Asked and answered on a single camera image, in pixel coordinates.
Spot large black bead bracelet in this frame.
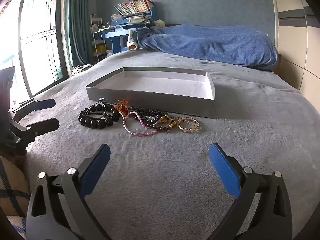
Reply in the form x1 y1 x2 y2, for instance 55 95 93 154
78 102 120 130

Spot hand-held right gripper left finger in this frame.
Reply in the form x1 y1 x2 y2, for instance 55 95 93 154
26 144 112 240

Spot teal curtain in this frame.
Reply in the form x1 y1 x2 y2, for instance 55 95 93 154
67 0 97 67

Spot red bead charm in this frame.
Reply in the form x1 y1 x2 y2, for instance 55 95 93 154
115 99 130 117

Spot plaid clothing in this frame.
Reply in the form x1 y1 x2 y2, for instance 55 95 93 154
0 155 32 233

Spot white storage rack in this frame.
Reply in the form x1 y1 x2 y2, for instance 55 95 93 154
90 14 107 64

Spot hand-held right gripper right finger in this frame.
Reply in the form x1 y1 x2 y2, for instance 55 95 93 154
209 142 293 240

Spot black hair tie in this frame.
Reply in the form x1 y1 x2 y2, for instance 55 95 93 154
86 99 113 120

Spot pink cord bracelet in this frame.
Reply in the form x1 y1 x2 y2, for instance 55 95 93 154
122 112 158 137

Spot window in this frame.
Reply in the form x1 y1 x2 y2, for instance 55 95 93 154
0 0 69 98

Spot beige wardrobe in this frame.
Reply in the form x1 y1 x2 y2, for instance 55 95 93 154
271 0 320 100

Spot stack of papers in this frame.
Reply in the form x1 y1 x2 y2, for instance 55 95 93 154
111 14 153 27

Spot fleece lined denim garment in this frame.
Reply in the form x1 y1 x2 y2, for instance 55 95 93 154
127 28 163 49

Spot dark red bead bracelet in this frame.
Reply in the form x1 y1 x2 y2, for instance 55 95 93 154
140 119 176 132

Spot yellow item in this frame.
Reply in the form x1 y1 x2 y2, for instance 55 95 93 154
93 44 106 56

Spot gold bracelet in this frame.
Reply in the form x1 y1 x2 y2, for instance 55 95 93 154
177 117 201 133

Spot shallow grey cardboard box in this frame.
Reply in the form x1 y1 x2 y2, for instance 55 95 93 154
86 67 215 118

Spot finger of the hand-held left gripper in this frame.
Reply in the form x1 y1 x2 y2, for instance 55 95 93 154
24 118 60 137
9 99 56 120

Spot blue pillow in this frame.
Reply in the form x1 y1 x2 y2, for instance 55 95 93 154
136 24 279 71

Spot blue bead bracelet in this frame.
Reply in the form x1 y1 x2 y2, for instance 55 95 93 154
129 107 168 126

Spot row of books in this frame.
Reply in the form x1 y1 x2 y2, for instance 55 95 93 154
114 0 155 15

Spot grey bed blanket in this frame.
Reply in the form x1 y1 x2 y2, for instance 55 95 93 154
0 47 310 240

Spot blue shelf with books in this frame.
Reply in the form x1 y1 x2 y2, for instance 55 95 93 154
94 6 157 54

